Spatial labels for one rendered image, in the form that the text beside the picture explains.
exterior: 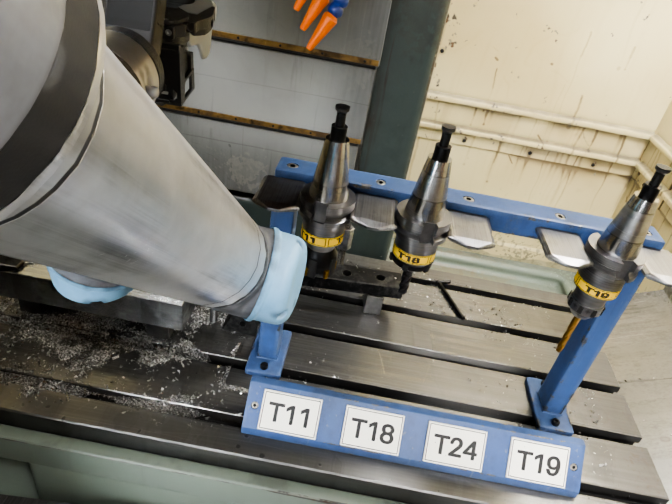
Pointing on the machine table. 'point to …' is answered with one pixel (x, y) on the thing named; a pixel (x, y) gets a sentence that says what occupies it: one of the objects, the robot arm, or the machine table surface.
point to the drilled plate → (145, 305)
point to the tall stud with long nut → (345, 243)
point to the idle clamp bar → (368, 285)
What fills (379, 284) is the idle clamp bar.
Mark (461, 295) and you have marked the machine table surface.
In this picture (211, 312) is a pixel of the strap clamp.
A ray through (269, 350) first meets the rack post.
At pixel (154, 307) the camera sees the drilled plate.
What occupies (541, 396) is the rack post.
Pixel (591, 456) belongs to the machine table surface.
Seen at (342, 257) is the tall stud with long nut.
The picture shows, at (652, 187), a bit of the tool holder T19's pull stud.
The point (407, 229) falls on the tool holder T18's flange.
